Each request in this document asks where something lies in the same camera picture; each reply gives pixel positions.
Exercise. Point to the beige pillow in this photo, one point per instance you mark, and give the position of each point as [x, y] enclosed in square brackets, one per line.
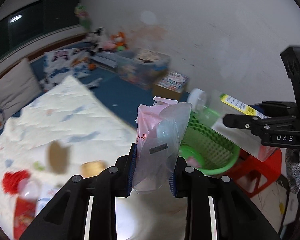
[18, 88]

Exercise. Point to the clear plastic bottle yellow label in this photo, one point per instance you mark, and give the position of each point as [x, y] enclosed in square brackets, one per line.
[210, 110]

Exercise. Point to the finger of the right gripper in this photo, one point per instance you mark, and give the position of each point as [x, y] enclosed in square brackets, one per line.
[277, 128]

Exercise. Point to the blue mattress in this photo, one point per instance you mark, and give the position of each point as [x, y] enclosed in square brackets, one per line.
[121, 97]

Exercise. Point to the clear plastic storage bin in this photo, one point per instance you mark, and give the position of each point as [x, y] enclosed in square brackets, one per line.
[141, 67]

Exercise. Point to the brown paper scrap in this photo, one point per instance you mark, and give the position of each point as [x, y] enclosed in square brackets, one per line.
[58, 157]

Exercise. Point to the orange fox plush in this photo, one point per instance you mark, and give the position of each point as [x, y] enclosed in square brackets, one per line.
[119, 40]

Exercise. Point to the white quilted blanket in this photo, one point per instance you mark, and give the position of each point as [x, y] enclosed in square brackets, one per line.
[71, 114]

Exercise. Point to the black white cow plush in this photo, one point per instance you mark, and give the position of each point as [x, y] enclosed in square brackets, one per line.
[97, 39]

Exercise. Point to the green plastic trash basket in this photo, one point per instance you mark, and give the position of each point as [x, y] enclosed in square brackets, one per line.
[206, 150]

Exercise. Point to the red plastic stool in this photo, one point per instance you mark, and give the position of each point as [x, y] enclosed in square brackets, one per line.
[252, 175]

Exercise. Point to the grey knit glove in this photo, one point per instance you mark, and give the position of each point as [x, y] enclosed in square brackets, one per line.
[292, 160]

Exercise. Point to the tan round cup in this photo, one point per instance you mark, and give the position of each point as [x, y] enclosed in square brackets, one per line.
[92, 168]

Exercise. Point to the colourful wall hanging toy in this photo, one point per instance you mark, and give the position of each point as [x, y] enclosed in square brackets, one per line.
[83, 16]

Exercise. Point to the dark window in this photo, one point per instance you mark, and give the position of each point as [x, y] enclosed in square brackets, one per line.
[35, 20]

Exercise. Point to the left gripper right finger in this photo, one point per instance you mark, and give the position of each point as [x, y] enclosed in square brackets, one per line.
[186, 180]

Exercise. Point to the cardboard box with books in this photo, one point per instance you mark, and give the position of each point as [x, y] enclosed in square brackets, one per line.
[171, 85]

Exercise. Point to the butterfly print pillow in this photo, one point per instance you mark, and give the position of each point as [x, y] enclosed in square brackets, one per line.
[58, 64]

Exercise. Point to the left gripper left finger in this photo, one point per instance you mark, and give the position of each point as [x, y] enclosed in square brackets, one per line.
[117, 179]

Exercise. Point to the clear pink plastic bag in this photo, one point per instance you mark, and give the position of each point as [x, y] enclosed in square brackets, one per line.
[160, 130]

